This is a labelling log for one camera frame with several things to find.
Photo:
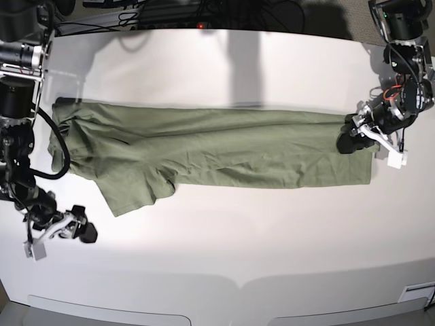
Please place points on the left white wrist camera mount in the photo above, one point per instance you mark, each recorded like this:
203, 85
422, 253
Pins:
397, 158

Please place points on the black power strip red light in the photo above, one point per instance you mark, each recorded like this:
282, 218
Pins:
138, 25

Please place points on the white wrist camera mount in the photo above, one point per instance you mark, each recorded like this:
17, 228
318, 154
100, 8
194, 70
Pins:
35, 248
397, 158

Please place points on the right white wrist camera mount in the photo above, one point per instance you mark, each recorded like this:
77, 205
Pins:
35, 248

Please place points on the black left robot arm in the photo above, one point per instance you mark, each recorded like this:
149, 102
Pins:
401, 25

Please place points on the green T-shirt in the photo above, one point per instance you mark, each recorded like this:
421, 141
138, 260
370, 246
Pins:
139, 155

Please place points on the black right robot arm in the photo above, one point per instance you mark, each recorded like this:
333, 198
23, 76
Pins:
27, 30

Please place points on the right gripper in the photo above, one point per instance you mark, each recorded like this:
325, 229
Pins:
78, 226

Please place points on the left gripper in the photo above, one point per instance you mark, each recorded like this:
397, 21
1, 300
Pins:
360, 131

